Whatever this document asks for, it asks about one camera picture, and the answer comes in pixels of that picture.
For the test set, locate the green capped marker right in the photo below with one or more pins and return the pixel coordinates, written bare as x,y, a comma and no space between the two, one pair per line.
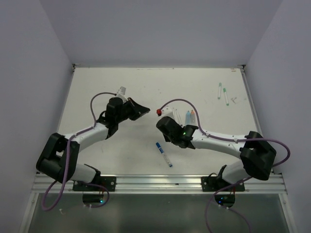
225,96

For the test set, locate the dark blue capped marker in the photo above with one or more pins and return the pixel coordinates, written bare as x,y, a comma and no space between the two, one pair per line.
164,155

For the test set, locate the green capped marker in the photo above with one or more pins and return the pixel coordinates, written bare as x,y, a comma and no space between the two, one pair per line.
219,91
225,96

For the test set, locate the orange highlighter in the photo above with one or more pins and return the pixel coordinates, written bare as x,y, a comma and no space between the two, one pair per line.
192,117

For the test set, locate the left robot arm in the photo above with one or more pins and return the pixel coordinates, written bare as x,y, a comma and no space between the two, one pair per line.
58,159

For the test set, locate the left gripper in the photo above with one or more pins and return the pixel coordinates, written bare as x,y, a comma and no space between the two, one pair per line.
137,109

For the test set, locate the aluminium rail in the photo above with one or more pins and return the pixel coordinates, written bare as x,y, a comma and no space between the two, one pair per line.
186,184

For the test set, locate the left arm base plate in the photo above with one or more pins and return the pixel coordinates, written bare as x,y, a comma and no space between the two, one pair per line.
104,183

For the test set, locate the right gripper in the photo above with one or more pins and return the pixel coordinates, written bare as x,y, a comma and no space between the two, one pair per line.
166,138

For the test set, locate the green capped marker left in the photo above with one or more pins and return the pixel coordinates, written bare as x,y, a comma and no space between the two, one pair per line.
219,91

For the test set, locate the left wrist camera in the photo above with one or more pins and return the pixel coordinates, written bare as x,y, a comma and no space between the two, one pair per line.
121,94

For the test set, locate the light blue highlighter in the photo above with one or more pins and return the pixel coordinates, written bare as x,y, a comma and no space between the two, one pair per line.
187,118

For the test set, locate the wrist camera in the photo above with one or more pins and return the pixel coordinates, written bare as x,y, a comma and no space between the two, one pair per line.
121,94
165,112

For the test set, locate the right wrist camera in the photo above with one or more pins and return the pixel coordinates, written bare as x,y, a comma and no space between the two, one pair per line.
165,112

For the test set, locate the purple capped marker pen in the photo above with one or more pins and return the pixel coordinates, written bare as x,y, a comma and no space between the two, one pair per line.
179,118

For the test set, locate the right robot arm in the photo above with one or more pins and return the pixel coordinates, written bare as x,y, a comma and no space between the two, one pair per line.
255,155

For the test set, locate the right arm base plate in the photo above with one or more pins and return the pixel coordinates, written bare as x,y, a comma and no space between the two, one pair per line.
214,182

